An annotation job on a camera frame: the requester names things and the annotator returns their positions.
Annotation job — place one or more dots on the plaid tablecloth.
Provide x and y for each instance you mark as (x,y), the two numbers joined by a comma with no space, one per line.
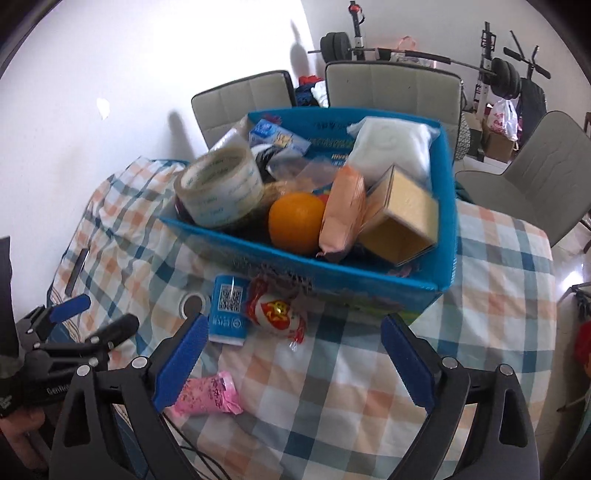
(333,407)

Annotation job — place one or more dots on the grey chair left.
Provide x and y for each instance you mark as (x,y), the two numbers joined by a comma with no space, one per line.
(218,109)

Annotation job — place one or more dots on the blue QR code can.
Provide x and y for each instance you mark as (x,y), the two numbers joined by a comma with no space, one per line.
(227,321)

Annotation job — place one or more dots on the clear packing tape roll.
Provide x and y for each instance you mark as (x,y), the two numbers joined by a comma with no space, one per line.
(220,187)

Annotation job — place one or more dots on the person's left hand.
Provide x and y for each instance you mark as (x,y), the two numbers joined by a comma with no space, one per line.
(16,428)

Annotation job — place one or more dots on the grey chair middle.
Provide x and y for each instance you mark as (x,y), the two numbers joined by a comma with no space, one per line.
(402,88)

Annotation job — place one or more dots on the grey chair right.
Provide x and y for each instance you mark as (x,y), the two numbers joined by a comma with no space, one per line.
(548,183)

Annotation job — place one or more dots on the salmon pink snack packet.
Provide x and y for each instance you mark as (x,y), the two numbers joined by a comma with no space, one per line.
(343,216)

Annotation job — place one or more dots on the red white snack packet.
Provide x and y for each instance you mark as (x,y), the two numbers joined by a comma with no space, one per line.
(274,312)

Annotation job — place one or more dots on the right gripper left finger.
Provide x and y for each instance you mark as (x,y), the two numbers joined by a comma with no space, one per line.
(87,444)

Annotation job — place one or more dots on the clear box with tan block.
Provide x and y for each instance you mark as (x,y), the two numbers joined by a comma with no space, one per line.
(401,220)

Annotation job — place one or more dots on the white bag in box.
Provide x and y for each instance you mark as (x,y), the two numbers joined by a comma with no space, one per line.
(382,143)

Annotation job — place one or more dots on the red white plastic bag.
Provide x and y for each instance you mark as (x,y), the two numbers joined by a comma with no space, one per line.
(503,120)

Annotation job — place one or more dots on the orange fruit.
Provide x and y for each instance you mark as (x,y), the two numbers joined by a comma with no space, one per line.
(295,222)

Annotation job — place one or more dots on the grey chair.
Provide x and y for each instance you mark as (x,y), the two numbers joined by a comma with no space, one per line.
(548,183)
(218,109)
(402,88)

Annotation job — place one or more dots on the pink candy wrapper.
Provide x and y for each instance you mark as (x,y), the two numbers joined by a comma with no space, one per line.
(208,395)

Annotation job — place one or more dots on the bagged corn cob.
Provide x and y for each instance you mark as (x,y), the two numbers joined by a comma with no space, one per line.
(299,174)

